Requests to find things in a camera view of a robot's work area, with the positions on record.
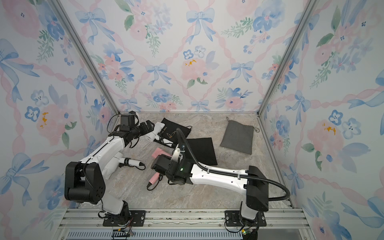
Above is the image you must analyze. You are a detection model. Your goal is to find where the pink folding hair dryer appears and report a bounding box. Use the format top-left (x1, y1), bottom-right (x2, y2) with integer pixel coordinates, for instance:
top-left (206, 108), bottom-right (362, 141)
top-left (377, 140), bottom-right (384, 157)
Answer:
top-left (147, 148), bottom-right (171, 191)

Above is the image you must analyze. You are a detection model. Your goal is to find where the plain black drawstring pouch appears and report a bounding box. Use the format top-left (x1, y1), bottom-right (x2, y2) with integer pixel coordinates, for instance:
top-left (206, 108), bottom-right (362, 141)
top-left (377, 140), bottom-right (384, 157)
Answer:
top-left (187, 138), bottom-right (218, 166)

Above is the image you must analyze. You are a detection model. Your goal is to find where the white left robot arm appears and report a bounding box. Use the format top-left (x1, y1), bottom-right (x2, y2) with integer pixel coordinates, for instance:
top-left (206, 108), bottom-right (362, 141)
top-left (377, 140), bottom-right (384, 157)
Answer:
top-left (64, 111), bottom-right (155, 218)

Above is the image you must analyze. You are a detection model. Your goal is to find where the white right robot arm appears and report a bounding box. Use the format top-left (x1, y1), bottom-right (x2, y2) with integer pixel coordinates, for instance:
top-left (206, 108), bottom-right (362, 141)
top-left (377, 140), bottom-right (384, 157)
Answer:
top-left (151, 155), bottom-right (269, 220)

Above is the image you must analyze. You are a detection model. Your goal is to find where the white hair dryer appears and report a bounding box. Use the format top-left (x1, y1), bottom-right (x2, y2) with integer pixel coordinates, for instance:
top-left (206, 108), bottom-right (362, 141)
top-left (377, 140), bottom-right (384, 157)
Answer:
top-left (144, 122), bottom-right (165, 142)

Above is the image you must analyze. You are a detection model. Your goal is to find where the black pouch with gold logo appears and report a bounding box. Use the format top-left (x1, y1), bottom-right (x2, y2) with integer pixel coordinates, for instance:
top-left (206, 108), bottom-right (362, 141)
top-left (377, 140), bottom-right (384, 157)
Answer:
top-left (157, 118), bottom-right (193, 147)

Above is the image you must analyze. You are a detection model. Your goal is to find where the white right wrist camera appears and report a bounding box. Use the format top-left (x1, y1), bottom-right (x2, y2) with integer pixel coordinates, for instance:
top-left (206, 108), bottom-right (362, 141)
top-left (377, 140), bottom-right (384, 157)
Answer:
top-left (171, 144), bottom-right (185, 163)

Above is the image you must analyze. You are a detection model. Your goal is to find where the white dryer plug and cord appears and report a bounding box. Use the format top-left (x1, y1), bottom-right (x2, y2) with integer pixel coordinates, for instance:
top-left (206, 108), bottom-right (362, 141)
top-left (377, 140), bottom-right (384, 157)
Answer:
top-left (118, 158), bottom-right (147, 171)

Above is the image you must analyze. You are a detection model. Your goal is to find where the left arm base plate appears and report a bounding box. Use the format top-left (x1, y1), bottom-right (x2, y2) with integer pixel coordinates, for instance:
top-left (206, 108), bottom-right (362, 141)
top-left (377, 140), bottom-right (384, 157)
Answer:
top-left (103, 210), bottom-right (147, 227)

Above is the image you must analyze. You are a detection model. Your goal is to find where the grey fabric drawstring pouch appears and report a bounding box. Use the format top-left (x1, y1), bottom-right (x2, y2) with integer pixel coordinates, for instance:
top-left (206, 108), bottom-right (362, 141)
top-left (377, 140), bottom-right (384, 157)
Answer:
top-left (220, 117), bottom-right (260, 155)

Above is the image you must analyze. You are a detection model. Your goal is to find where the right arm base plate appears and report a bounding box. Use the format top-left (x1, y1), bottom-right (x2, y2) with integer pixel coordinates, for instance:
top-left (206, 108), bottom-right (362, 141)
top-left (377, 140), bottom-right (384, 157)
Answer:
top-left (224, 210), bottom-right (267, 227)

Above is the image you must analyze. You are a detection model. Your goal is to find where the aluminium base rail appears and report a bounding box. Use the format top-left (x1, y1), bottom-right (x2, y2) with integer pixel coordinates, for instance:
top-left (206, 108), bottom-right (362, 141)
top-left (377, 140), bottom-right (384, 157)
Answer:
top-left (53, 209), bottom-right (315, 240)

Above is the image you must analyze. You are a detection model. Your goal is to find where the black corrugated cable conduit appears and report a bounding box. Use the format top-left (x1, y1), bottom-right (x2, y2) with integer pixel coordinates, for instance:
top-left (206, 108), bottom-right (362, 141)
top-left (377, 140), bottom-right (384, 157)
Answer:
top-left (175, 128), bottom-right (291, 202)

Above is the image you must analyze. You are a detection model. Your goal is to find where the aluminium corner post left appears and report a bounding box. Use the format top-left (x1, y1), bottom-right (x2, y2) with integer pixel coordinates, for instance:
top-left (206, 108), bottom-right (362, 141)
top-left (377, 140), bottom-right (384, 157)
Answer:
top-left (48, 0), bottom-right (120, 114)

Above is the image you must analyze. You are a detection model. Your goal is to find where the aluminium corner post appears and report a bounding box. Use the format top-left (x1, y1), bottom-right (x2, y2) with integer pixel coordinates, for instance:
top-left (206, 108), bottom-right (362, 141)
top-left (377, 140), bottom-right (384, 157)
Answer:
top-left (258, 0), bottom-right (318, 118)
top-left (48, 0), bottom-right (120, 114)

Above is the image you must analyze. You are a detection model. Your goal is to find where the aluminium corner post right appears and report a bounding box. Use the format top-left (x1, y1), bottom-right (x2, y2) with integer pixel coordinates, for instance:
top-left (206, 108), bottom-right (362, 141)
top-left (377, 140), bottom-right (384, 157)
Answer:
top-left (258, 0), bottom-right (318, 118)

